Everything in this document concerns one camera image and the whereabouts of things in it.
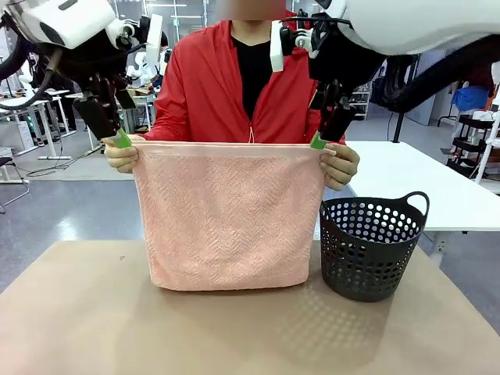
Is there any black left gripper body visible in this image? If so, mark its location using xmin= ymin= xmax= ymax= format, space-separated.
xmin=37 ymin=32 xmax=130 ymax=95

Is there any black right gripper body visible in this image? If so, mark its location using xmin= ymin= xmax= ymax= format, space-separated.
xmin=307 ymin=18 xmax=388 ymax=86

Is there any pink terry towel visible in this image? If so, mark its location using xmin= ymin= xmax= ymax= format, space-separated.
xmin=132 ymin=141 xmax=338 ymax=292

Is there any black perforated plastic basket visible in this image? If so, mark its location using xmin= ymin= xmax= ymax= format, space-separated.
xmin=319 ymin=191 xmax=431 ymax=303

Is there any person's right forearm red sleeve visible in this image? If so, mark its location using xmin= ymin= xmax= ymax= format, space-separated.
xmin=143 ymin=93 xmax=192 ymax=142

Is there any person's right hand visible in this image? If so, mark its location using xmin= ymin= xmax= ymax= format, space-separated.
xmin=102 ymin=134 xmax=141 ymax=175

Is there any person's left hand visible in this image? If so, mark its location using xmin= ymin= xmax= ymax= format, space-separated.
xmin=319 ymin=141 xmax=361 ymax=193

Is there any wooden shoe rack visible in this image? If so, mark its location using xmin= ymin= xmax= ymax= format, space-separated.
xmin=346 ymin=82 xmax=372 ymax=122

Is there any black tripod pole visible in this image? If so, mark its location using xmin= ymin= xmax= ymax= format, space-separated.
xmin=391 ymin=111 xmax=405 ymax=145

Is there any white desk with green light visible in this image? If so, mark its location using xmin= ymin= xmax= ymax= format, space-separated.
xmin=0 ymin=95 xmax=74 ymax=162

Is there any person in red jacket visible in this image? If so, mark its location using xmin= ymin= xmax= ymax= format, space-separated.
xmin=143 ymin=0 xmax=347 ymax=146

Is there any black office chair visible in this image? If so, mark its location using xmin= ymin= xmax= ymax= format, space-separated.
xmin=0 ymin=155 xmax=31 ymax=215

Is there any white side table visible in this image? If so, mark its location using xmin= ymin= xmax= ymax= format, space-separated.
xmin=345 ymin=140 xmax=500 ymax=263

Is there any black trolley cart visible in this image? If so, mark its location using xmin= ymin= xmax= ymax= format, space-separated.
xmin=440 ymin=112 xmax=500 ymax=181

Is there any blue cloth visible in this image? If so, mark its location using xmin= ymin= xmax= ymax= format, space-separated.
xmin=450 ymin=85 xmax=494 ymax=113

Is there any white step ladder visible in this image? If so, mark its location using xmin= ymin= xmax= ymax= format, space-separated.
xmin=473 ymin=115 xmax=500 ymax=185

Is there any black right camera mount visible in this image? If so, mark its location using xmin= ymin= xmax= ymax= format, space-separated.
xmin=278 ymin=7 xmax=316 ymax=59

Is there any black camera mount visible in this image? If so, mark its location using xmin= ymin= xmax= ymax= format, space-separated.
xmin=278 ymin=7 xmax=316 ymax=59
xmin=116 ymin=15 xmax=148 ymax=51

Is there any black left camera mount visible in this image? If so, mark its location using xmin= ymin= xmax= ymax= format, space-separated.
xmin=116 ymin=15 xmax=148 ymax=51

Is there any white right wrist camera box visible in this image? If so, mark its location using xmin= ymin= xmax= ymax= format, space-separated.
xmin=270 ymin=20 xmax=285 ymax=73

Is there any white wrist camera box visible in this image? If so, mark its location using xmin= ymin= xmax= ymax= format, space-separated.
xmin=270 ymin=20 xmax=285 ymax=73
xmin=145 ymin=12 xmax=164 ymax=66

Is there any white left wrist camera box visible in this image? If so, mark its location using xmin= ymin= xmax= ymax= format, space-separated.
xmin=145 ymin=12 xmax=164 ymax=66

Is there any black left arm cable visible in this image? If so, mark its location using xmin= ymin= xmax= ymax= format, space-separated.
xmin=0 ymin=37 xmax=66 ymax=112

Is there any black right arm cable sleeve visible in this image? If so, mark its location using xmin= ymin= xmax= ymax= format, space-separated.
xmin=379 ymin=34 xmax=500 ymax=115

